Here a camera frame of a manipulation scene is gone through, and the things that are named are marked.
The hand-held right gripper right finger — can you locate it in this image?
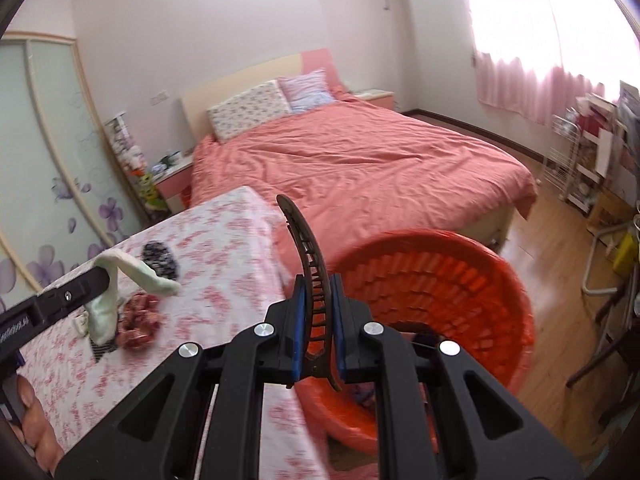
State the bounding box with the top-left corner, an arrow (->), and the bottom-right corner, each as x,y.
330,275 -> 586,480

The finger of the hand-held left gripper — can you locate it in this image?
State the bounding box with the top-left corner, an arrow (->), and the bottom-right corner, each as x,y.
32,266 -> 113,330

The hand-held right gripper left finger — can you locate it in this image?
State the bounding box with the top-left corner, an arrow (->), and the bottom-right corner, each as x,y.
55,275 -> 308,480

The light green sock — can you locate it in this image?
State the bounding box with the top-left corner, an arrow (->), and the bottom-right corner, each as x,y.
89,251 -> 182,346

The brown hair clip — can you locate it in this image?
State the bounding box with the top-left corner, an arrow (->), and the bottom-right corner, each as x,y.
276,194 -> 346,393

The orange plastic basket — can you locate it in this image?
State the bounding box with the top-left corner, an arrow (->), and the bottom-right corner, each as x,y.
295,229 -> 536,456

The person's left hand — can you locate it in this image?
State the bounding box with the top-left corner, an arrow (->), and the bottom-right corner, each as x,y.
10,375 -> 67,477

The dark striped cloth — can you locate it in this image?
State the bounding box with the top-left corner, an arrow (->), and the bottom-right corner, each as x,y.
90,337 -> 118,362

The red scrunchie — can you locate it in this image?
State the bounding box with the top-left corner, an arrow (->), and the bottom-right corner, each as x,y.
117,294 -> 162,351

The black patterned sock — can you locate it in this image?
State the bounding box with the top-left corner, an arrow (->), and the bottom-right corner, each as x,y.
140,241 -> 180,280

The floral pink tablecloth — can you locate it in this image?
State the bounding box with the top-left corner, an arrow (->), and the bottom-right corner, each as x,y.
15,185 -> 331,480

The flower print sliding wardrobe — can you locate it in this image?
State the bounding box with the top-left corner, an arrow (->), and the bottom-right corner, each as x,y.
0,30 -> 151,301

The plush toy display column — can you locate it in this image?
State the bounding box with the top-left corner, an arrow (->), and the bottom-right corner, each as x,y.
104,112 -> 166,211

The pink white nightstand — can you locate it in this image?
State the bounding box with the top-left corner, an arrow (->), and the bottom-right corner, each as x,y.
152,157 -> 196,216
352,89 -> 395,109

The bed with coral duvet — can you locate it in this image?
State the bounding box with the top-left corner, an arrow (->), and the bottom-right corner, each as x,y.
182,95 -> 538,251

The floral pillow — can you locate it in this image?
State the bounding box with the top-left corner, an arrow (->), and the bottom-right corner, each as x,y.
206,80 -> 293,142

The striped pink pillow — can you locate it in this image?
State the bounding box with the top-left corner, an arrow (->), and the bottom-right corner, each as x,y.
277,69 -> 335,114

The cream pink headboard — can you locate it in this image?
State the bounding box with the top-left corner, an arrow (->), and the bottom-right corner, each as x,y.
180,48 -> 343,136

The cardboard box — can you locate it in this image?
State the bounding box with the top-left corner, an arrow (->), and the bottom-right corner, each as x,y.
586,190 -> 633,236

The yellow container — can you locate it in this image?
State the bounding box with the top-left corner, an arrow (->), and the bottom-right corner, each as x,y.
612,232 -> 640,278

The pink curtain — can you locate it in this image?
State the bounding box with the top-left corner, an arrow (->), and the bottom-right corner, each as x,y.
472,35 -> 608,128

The red box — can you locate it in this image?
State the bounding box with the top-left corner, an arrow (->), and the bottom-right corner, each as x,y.
577,112 -> 608,138

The white tube frame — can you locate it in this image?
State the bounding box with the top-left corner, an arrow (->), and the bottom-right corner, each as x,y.
580,220 -> 640,296

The white wire rack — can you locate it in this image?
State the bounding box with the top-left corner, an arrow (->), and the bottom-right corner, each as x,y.
542,112 -> 608,216

